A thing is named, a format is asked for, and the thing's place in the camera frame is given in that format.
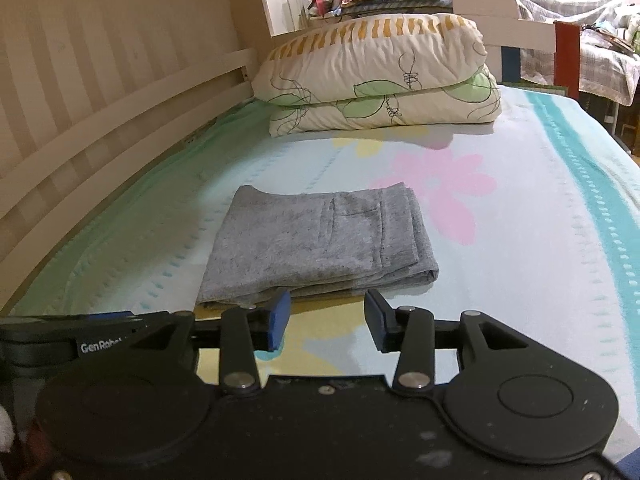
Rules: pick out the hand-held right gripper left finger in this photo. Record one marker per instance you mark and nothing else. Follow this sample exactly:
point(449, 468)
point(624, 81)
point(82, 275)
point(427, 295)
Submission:
point(277, 317)

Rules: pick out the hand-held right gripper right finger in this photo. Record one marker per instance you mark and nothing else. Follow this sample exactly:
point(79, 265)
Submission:
point(377, 320)

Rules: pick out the red wooden post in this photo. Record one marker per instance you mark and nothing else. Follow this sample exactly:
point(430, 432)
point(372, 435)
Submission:
point(566, 60)

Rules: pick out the person's blue jeans leg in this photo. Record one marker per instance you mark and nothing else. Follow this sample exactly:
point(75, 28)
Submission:
point(631, 470)

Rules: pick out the yellow striped floral pillow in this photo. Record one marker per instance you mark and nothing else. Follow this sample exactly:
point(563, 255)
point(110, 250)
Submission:
point(370, 55)

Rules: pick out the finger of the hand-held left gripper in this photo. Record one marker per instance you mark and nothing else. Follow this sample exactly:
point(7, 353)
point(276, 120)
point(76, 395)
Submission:
point(140, 321)

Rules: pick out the green leaf floral pillow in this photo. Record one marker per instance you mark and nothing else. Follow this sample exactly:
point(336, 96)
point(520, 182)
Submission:
point(400, 115)

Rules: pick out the floral bed sheet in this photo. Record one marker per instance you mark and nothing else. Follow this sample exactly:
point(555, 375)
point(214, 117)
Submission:
point(520, 260)

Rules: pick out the white wooden bed frame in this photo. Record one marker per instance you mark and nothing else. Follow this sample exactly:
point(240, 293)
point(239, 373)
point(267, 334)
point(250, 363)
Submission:
point(100, 130)

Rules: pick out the grey pants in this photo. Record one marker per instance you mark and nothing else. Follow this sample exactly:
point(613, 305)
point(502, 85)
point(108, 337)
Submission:
point(300, 245)

